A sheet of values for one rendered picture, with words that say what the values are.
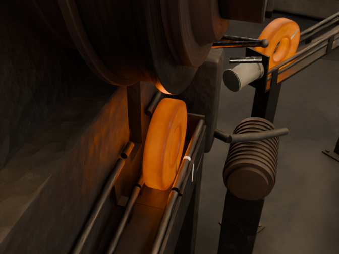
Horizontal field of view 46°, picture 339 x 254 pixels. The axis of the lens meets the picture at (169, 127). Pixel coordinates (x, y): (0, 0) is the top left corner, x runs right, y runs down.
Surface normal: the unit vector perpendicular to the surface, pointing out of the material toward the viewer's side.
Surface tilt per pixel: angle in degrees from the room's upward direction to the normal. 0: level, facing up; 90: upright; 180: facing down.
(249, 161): 5
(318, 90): 0
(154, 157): 69
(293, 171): 0
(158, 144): 52
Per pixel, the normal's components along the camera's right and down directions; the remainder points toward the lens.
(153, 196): 0.02, -0.80
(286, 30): 0.64, 0.47
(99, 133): 0.96, 0.18
